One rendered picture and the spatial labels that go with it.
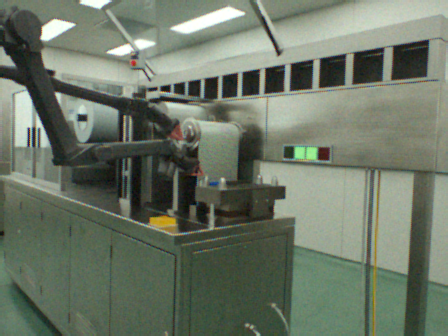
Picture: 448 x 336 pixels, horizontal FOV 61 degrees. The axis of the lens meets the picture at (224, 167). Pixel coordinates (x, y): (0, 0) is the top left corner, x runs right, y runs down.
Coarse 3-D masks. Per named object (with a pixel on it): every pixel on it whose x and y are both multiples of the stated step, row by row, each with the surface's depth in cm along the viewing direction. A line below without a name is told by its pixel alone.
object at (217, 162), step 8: (200, 152) 165; (208, 152) 168; (216, 152) 171; (224, 152) 174; (232, 152) 177; (200, 160) 165; (208, 160) 168; (216, 160) 171; (224, 160) 174; (232, 160) 178; (208, 168) 168; (216, 168) 172; (224, 168) 175; (232, 168) 178; (208, 176) 169; (216, 176) 172; (224, 176) 175; (232, 176) 179
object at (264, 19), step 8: (112, 0) 217; (120, 0) 212; (248, 0) 163; (256, 0) 161; (104, 8) 227; (256, 8) 164; (264, 16) 165; (264, 24) 167; (120, 32) 237; (272, 32) 171; (128, 40) 240; (272, 40) 169; (280, 40) 175; (136, 48) 244; (280, 48) 175; (240, 56) 195; (144, 72) 253; (152, 72) 254; (168, 72) 244
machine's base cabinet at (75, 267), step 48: (48, 240) 232; (96, 240) 180; (144, 240) 147; (240, 240) 148; (288, 240) 169; (48, 288) 233; (96, 288) 180; (144, 288) 147; (192, 288) 134; (240, 288) 151; (288, 288) 171
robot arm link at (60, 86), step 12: (48, 72) 145; (60, 84) 146; (72, 84) 147; (72, 96) 148; (84, 96) 148; (96, 96) 148; (108, 96) 149; (120, 96) 150; (120, 108) 150; (132, 108) 151
